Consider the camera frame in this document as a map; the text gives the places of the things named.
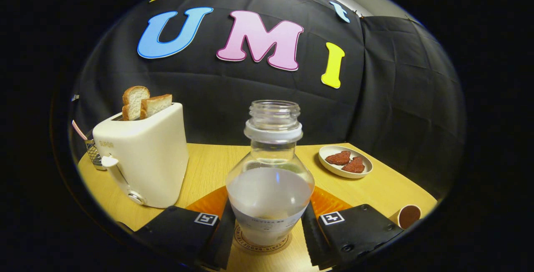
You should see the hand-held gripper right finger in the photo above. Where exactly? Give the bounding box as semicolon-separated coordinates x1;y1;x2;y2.
300;186;404;270

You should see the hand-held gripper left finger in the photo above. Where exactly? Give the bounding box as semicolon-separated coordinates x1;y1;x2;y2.
133;186;237;270

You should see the beige cup with wooden handle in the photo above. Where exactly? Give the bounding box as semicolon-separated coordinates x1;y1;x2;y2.
396;204;422;229

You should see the round wooden coaster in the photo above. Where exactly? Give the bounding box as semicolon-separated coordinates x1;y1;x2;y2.
233;222;292;256

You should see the clear plastic juice bottle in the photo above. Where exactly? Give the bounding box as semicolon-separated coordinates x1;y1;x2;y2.
226;100;315;247

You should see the red meat slice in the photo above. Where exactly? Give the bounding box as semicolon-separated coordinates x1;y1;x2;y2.
325;151;351;166
341;157;365;174

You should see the wooden table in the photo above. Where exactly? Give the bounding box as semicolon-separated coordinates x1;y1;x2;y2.
77;143;438;272

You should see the white round plate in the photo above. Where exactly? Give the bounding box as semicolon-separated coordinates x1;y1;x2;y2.
318;145;373;179

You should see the white toaster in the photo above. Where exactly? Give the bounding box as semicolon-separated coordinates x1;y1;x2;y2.
92;102;189;209

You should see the small toast bread slice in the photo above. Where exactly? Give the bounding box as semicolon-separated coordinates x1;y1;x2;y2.
140;94;173;119

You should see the large toast bread slice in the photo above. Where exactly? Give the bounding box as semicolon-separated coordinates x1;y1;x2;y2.
122;86;150;121

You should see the pink striped straw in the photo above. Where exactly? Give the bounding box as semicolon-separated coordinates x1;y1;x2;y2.
72;120;88;141

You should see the black backdrop cloth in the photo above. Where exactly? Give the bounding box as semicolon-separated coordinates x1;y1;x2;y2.
69;0;466;199

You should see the wire mesh holder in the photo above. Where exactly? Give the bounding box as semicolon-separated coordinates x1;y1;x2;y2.
85;139;107;170

